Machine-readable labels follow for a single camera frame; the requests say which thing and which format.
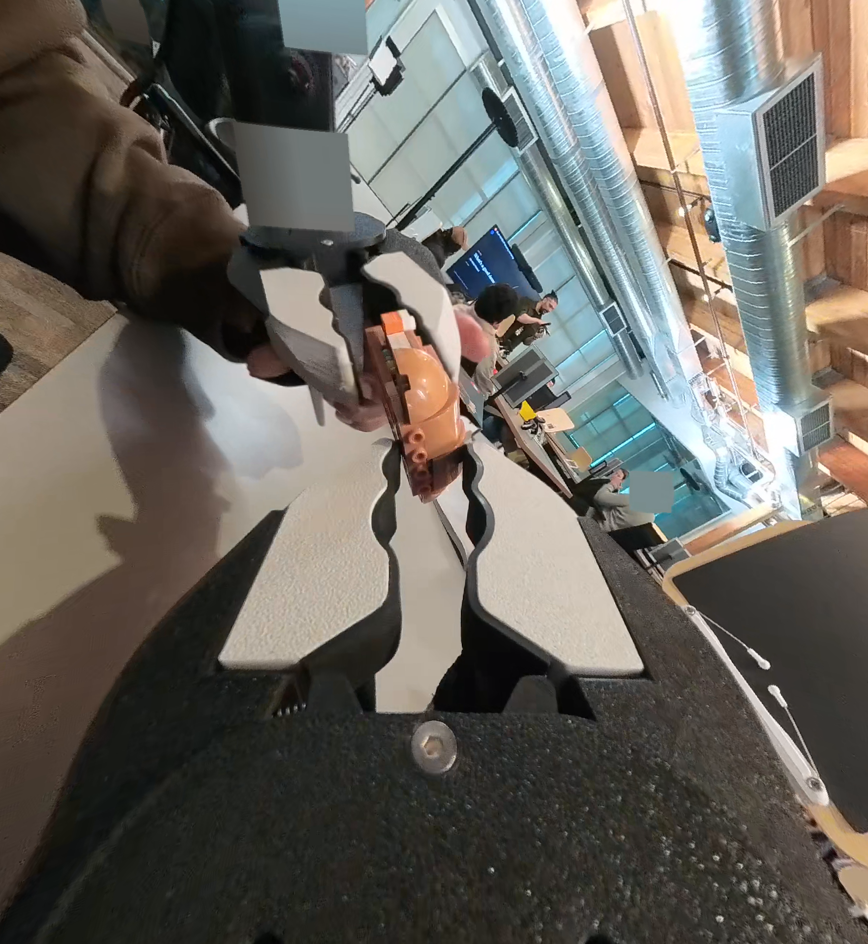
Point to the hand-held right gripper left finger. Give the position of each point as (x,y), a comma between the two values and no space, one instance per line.
(316,582)

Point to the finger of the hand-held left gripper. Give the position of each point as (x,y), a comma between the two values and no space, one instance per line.
(423,302)
(308,324)

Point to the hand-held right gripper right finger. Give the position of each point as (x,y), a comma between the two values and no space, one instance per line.
(552,582)

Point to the orange lego model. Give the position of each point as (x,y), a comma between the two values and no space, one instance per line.
(423,398)

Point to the grey monitor on arm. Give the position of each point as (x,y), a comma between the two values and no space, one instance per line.
(526,369)

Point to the person's left forearm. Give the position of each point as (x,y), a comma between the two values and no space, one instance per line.
(94,199)

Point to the person's left hand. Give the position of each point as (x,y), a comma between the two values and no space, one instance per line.
(360,413)

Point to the lit computer monitor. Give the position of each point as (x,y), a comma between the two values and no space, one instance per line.
(493,262)

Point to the grey office desk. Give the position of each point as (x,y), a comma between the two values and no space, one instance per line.
(537,450)

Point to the pale wooden tablet holder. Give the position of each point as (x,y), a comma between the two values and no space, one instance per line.
(555,422)

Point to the white device on stand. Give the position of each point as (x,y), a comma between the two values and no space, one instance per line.
(386,66)

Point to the black pole with round disc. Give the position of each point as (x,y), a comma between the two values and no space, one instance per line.
(502,118)

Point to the tablet in wooden holder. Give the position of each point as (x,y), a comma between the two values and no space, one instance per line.
(810,664)

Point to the white tablet stand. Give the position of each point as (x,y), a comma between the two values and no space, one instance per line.
(795,767)

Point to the silver spiral ventilation duct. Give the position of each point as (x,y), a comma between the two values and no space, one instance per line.
(589,184)

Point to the large duct with vent grilles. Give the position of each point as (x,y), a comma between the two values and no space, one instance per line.
(758,221)

